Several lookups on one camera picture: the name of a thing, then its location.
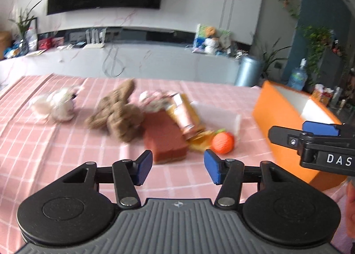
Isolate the orange white storage box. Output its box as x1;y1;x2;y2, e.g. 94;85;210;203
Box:
253;80;346;191

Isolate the red brown sponge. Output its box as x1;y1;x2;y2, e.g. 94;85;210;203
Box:
141;111;188;164

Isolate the brown towel bundle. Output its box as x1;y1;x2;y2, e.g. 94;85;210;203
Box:
85;79;144;143

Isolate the operator right hand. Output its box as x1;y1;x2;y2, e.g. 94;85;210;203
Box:
345;182;355;239

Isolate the orange knitted ball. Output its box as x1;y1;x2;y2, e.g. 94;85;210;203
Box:
211;129;235;154

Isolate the orange snack box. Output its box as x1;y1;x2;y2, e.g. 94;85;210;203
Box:
312;84;335;106

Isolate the blue water jug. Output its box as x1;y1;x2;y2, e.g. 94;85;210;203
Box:
287;58;308;91

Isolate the grey metal trash can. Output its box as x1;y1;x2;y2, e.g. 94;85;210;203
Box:
235;55;264;87

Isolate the tall leafy floor plant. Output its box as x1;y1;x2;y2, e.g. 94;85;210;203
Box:
256;36;291;79

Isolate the bushy green corner plant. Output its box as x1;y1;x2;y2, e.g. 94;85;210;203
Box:
298;25;347;85

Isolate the pink checkered tablecloth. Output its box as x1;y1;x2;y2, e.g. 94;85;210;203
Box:
1;74;272;253

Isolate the white plush toy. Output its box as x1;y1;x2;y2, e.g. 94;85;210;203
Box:
29;85;84;122

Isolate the green painted picture board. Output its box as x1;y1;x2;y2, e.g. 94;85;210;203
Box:
193;23;232;55

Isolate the white marble tv cabinet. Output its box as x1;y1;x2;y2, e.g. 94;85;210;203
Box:
1;43;239;85

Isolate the white wifi router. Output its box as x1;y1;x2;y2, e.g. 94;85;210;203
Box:
84;28;106;49

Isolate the red gift box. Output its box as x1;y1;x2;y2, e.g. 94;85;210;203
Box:
37;37;64;50

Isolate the green plant glass vase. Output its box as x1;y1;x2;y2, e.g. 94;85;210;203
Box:
9;0;41;56

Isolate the golden round vase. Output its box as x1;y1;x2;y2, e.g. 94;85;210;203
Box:
0;31;12;60

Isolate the black router cable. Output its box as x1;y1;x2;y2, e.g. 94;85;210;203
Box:
101;44;126;78

